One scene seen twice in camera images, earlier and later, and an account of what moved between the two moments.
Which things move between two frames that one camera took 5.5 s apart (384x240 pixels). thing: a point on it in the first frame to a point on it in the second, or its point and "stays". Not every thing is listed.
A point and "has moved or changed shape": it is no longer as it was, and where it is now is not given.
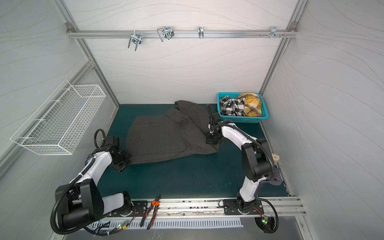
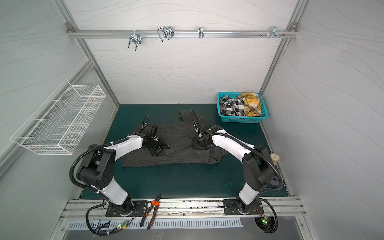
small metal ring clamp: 201,33 stays
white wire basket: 56,126 stays
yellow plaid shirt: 252,104 stays
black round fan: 266,223 stays
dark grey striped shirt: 174,133 has moved or changed shape
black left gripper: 120,167 to 163,145
